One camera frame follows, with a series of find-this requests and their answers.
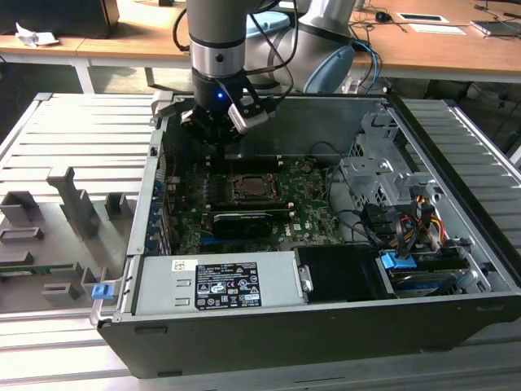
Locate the CPU socket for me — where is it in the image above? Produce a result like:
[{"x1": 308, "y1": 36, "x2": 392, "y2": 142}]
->
[{"x1": 230, "y1": 171, "x2": 286, "y2": 204}]

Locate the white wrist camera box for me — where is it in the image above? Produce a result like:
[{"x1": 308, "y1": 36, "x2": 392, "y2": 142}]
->
[{"x1": 226, "y1": 81, "x2": 270, "y2": 134}]

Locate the large black box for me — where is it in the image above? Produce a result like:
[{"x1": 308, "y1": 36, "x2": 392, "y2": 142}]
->
[{"x1": 0, "y1": 0, "x2": 120, "y2": 40}]

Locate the black graphics card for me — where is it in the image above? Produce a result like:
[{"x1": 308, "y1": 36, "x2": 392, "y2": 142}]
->
[{"x1": 211, "y1": 210, "x2": 274, "y2": 240}]

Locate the hard disk in blue carrier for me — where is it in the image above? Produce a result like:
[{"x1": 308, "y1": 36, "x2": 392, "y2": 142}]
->
[{"x1": 376, "y1": 251, "x2": 473, "y2": 298}]

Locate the black RAM slot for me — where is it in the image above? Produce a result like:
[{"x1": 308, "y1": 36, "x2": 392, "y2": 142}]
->
[
  {"x1": 209, "y1": 206, "x2": 296, "y2": 217},
  {"x1": 213, "y1": 200, "x2": 295, "y2": 209}
]

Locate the blue cable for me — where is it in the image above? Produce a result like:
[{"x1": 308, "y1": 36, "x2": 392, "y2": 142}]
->
[{"x1": 353, "y1": 38, "x2": 386, "y2": 89}]

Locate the grey notebook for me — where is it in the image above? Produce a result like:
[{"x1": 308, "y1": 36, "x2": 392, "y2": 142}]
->
[{"x1": 470, "y1": 18, "x2": 521, "y2": 38}]

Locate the wooden desk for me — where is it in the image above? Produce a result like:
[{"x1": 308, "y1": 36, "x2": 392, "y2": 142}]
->
[
  {"x1": 0, "y1": 0, "x2": 261, "y2": 94},
  {"x1": 349, "y1": 0, "x2": 521, "y2": 82}
]

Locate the thin black wire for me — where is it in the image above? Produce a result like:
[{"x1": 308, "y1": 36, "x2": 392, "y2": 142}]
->
[{"x1": 307, "y1": 140, "x2": 353, "y2": 164}]

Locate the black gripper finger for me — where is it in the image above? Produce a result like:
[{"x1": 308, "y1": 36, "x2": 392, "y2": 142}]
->
[{"x1": 214, "y1": 138, "x2": 231, "y2": 166}]

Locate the green RAM stick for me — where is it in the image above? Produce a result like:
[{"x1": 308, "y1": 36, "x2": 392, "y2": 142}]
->
[{"x1": 0, "y1": 264, "x2": 77, "y2": 276}]

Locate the orange yellow wire bundle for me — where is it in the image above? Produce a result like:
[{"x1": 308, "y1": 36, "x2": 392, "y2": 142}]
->
[{"x1": 390, "y1": 194, "x2": 445, "y2": 250}]

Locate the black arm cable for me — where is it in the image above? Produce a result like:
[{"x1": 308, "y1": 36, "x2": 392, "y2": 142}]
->
[{"x1": 246, "y1": 11, "x2": 295, "y2": 101}]

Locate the white paper sheet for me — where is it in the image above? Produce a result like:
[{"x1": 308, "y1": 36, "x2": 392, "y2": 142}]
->
[{"x1": 409, "y1": 23, "x2": 467, "y2": 36}]

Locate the black plastic shroud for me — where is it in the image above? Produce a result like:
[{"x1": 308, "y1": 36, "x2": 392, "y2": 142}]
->
[{"x1": 291, "y1": 244, "x2": 386, "y2": 305}]

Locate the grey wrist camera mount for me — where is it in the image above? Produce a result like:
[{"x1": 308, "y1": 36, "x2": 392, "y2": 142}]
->
[{"x1": 178, "y1": 108, "x2": 197, "y2": 130}]

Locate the crumpled white paper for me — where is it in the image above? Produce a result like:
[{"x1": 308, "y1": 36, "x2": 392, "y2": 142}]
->
[{"x1": 15, "y1": 22, "x2": 60, "y2": 48}]

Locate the black grey PC case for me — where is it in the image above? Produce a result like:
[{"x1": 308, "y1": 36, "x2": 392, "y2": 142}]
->
[{"x1": 96, "y1": 92, "x2": 521, "y2": 380}]

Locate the grey parts rack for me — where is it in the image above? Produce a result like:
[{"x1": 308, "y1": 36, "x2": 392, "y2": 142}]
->
[{"x1": 0, "y1": 165, "x2": 139, "y2": 314}]

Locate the grey power supply unit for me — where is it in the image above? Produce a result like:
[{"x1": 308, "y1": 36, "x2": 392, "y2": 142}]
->
[{"x1": 133, "y1": 251, "x2": 307, "y2": 318}]

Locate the green motherboard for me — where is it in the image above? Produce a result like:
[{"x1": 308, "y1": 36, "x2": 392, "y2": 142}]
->
[{"x1": 162, "y1": 156, "x2": 351, "y2": 256}]

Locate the metal socket cover frame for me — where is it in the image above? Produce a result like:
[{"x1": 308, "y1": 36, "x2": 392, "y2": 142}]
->
[{"x1": 232, "y1": 174, "x2": 282, "y2": 201}]

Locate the metal drive cage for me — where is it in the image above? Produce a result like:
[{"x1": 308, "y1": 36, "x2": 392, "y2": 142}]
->
[{"x1": 338, "y1": 110, "x2": 447, "y2": 231}]

